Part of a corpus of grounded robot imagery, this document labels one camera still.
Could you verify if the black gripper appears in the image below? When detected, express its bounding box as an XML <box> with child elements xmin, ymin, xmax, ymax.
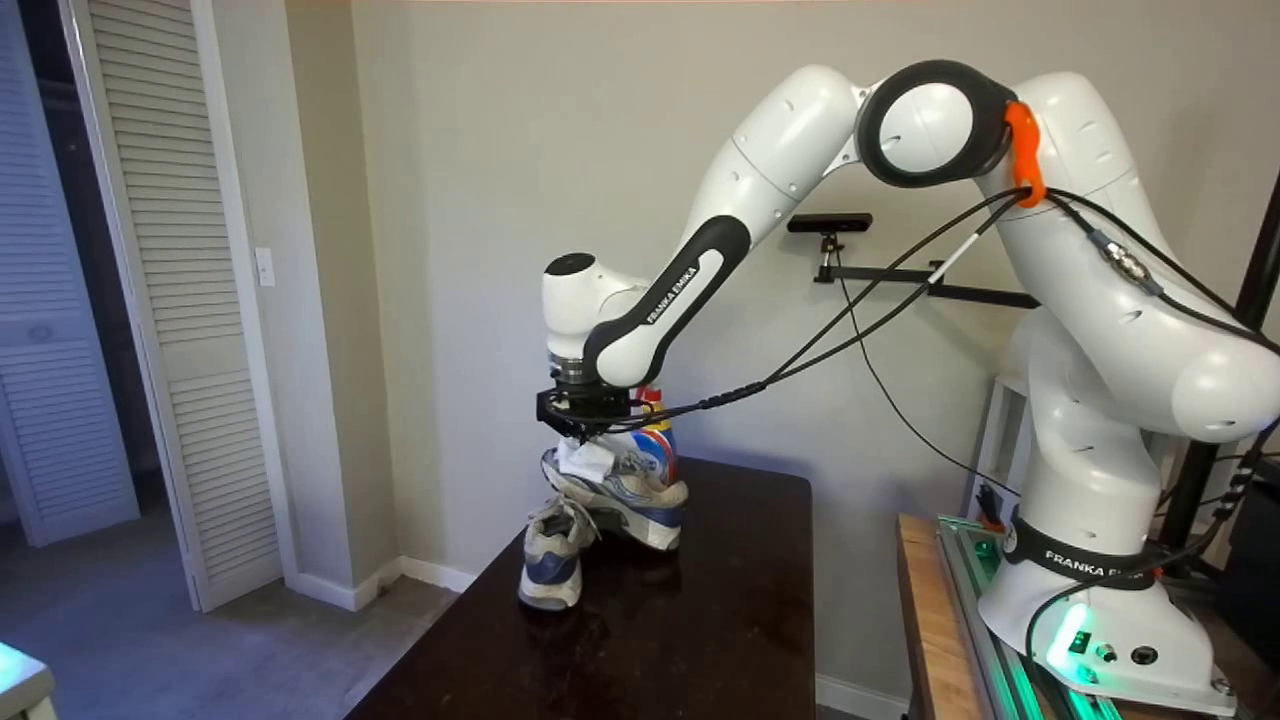
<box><xmin>535</xmin><ymin>384</ymin><xmax>639</xmax><ymax>460</ymax></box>

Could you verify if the white paper napkin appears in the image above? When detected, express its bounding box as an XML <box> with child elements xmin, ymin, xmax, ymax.
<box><xmin>553</xmin><ymin>441</ymin><xmax>618</xmax><ymax>487</ymax></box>

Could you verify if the grey blue running shoe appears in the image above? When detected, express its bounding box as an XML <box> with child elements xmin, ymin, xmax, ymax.
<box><xmin>535</xmin><ymin>421</ymin><xmax>693</xmax><ymax>557</ymax></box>
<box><xmin>516</xmin><ymin>498</ymin><xmax>608</xmax><ymax>617</ymax></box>

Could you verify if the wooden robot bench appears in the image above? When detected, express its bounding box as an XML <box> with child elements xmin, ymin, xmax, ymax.
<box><xmin>890</xmin><ymin>514</ymin><xmax>995</xmax><ymax>720</ymax></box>

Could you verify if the white framed panel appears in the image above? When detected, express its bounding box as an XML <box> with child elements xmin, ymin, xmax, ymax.
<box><xmin>958</xmin><ymin>373</ymin><xmax>1034</xmax><ymax>538</ymax></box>

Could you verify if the small dark device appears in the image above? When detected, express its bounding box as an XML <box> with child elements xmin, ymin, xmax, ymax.
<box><xmin>973</xmin><ymin>477</ymin><xmax>1026</xmax><ymax>539</ymax></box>

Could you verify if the white louvred closet door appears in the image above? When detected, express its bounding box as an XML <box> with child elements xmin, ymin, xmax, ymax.
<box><xmin>56</xmin><ymin>0</ymin><xmax>298</xmax><ymax>617</ymax></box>
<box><xmin>0</xmin><ymin>0</ymin><xmax>144</xmax><ymax>554</ymax></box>

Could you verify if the white nightstand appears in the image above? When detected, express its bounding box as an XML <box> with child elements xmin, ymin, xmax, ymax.
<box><xmin>0</xmin><ymin>637</ymin><xmax>60</xmax><ymax>720</ymax></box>

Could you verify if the black equipment box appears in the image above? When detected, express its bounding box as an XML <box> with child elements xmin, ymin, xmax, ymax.
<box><xmin>1205</xmin><ymin>451</ymin><xmax>1280</xmax><ymax>673</ymax></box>

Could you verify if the thin black camera cable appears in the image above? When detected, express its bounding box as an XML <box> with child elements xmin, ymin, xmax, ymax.
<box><xmin>831</xmin><ymin>237</ymin><xmax>995</xmax><ymax>487</ymax></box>

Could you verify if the black bar camera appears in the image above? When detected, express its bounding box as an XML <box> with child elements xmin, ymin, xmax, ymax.
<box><xmin>785</xmin><ymin>208</ymin><xmax>874</xmax><ymax>240</ymax></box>

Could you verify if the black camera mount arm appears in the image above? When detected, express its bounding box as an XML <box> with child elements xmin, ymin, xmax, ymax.
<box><xmin>810</xmin><ymin>234</ymin><xmax>1043</xmax><ymax>314</ymax></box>

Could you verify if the orange cable clip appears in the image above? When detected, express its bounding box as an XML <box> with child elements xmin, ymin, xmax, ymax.
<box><xmin>1000</xmin><ymin>95</ymin><xmax>1051</xmax><ymax>212</ymax></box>

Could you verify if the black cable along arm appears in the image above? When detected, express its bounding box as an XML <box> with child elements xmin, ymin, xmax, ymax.
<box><xmin>1043</xmin><ymin>186</ymin><xmax>1280</xmax><ymax>575</ymax></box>

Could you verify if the black metal post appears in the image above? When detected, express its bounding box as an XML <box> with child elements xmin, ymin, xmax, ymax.
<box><xmin>1155</xmin><ymin>173</ymin><xmax>1280</xmax><ymax>554</ymax></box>

